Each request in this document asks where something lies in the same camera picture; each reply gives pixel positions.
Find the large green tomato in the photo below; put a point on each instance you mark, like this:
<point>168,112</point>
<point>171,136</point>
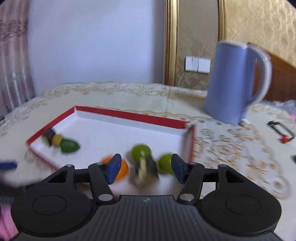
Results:
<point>140,151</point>

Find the small red cherry tomato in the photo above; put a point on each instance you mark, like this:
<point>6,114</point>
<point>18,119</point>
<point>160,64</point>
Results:
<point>284,139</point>

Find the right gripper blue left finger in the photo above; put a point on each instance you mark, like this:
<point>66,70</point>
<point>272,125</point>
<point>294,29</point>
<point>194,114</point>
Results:
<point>100,176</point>

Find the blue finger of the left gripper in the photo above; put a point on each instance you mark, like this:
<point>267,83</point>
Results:
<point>9,165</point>

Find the orange tangerine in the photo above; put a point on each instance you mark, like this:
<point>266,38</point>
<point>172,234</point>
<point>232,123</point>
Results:
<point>124,167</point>

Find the dark green lime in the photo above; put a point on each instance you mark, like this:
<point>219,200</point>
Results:
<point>69,146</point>

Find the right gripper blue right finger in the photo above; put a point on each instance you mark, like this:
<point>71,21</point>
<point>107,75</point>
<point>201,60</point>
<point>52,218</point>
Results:
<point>193,175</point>

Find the cream embroidered tablecloth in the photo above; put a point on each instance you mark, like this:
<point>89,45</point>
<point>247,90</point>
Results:
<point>253,149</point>

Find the pink patterned curtain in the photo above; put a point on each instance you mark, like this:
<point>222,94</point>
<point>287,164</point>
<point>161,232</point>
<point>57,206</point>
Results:
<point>16,81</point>

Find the black rectangular frame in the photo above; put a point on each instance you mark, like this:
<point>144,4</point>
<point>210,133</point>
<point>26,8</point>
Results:
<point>281,129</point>

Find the white wall switch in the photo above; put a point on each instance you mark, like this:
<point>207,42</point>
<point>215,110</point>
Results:
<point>197,64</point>

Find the red shallow cardboard tray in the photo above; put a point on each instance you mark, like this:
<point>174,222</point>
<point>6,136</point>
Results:
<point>102,132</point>

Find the brown longan fruit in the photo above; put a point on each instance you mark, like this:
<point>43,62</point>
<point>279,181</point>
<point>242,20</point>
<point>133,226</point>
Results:
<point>56,140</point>

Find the wooden headboard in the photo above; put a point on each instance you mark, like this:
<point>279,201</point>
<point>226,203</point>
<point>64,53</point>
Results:
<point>283,83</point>

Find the pink floral blanket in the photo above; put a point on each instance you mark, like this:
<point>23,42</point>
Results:
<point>7,227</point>

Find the blue electric kettle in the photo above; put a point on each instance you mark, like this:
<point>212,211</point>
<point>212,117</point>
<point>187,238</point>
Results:
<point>240,78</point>

